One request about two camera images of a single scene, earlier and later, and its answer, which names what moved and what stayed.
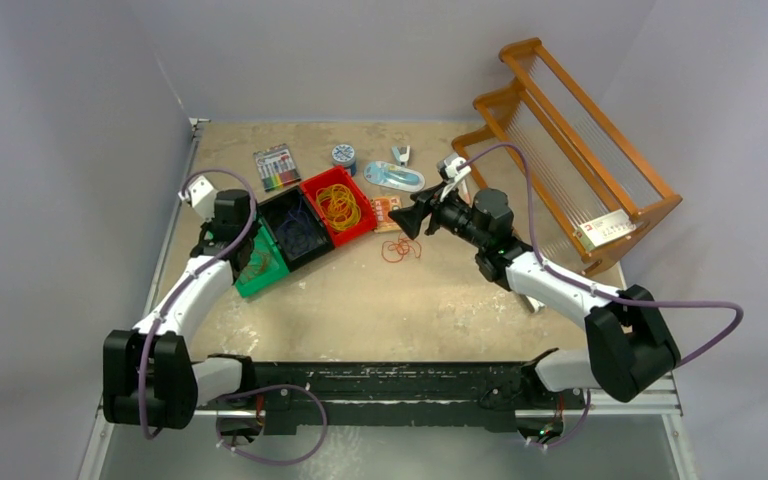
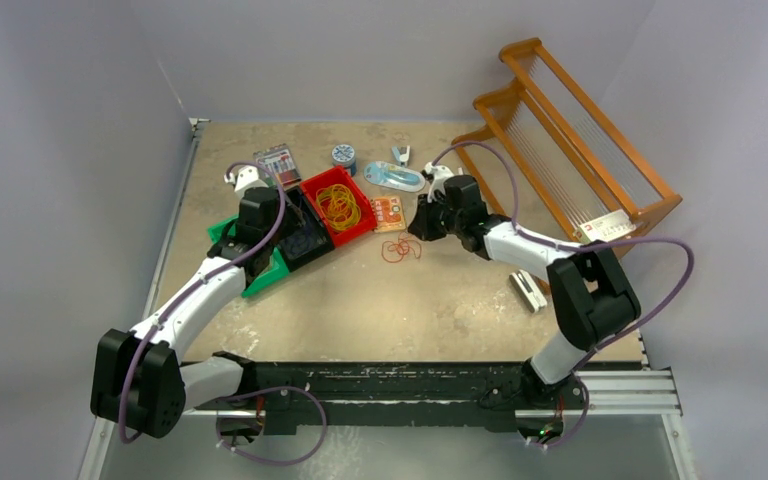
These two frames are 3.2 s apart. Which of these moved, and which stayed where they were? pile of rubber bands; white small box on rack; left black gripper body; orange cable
Moved: left black gripper body
Stayed: white small box on rack; pile of rubber bands; orange cable
